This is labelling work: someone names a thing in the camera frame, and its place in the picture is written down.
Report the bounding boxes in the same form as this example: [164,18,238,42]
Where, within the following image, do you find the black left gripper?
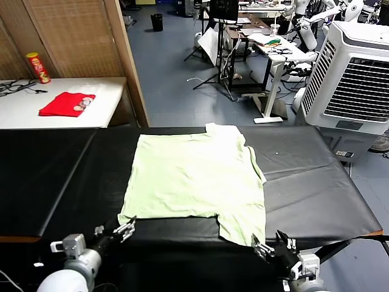
[88,215,137,259]

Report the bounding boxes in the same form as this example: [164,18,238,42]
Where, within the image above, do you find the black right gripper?
[250,230,300,276]

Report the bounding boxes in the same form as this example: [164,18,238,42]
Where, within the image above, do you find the light green t-shirt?
[117,122,267,247]

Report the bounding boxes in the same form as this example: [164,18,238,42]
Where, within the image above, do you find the white rounded robot base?
[291,86,308,115]

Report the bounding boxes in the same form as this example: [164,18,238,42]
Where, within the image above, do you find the black leather table cover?
[41,125,383,244]
[0,127,98,238]

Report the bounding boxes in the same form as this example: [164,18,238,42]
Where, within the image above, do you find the white side table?
[0,76,128,130]

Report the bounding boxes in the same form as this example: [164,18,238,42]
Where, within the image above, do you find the folded red shirt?
[38,91,96,118]

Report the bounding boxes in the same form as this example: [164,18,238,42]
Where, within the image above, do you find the grey shoe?
[369,133,389,153]

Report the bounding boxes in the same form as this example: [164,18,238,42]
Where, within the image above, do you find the red chips can yellow lid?
[25,52,52,85]

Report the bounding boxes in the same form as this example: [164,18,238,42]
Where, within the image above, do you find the white standing desk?
[247,33,308,124]

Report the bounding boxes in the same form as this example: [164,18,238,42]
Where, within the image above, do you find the white grey air cooler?
[299,20,389,162]

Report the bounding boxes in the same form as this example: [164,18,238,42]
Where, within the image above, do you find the black tripod stand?
[184,16,236,102]

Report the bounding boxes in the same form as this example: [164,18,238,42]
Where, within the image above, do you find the wooden folding screen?
[0,0,150,128]

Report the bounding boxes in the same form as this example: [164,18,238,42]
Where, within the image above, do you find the white paper stack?
[247,32,274,44]

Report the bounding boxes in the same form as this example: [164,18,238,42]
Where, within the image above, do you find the white reflector board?
[197,26,219,65]

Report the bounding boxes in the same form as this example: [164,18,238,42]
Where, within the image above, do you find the black trash bin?
[150,13,164,32]

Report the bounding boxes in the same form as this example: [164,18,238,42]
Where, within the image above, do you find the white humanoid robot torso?
[291,0,320,52]

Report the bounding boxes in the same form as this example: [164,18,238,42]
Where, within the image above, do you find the grey laptop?
[241,27,271,36]

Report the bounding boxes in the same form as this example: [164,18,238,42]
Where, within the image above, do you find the brown wooden desk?
[226,16,272,89]

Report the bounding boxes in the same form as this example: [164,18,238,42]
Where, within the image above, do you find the black monitor on stand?
[209,0,239,23]

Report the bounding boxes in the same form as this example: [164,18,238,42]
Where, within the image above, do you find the white robot with round head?
[305,0,365,34]

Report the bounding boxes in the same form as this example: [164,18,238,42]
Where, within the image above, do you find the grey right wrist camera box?
[290,254,320,280]

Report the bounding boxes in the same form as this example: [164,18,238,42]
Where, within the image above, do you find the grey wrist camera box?
[50,233,87,253]
[290,254,320,280]

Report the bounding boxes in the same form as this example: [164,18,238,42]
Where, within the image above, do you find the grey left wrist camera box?
[50,233,87,253]

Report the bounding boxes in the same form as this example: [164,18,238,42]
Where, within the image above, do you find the black table leg frame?
[315,234,389,265]

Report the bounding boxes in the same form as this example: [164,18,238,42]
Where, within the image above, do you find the thin white cable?
[0,269,22,292]

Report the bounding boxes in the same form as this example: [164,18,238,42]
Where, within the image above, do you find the black cable bundle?
[0,79,49,97]

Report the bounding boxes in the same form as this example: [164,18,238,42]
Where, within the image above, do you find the black wires on desk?
[269,44,294,56]

